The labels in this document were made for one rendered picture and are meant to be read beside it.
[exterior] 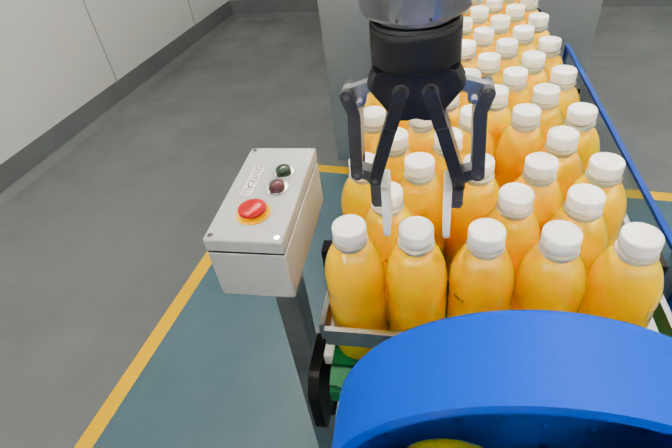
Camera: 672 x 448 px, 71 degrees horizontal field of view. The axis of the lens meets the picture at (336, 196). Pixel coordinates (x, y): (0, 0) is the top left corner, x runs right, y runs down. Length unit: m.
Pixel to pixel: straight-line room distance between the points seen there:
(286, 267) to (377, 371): 0.28
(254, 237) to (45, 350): 1.72
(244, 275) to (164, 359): 1.35
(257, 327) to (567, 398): 1.67
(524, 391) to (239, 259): 0.40
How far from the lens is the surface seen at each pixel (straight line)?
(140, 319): 2.11
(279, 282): 0.61
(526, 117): 0.74
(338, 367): 0.68
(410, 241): 0.52
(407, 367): 0.31
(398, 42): 0.38
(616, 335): 0.32
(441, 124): 0.43
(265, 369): 1.79
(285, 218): 0.59
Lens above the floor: 1.47
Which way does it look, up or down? 38 degrees down
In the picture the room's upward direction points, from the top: 8 degrees counter-clockwise
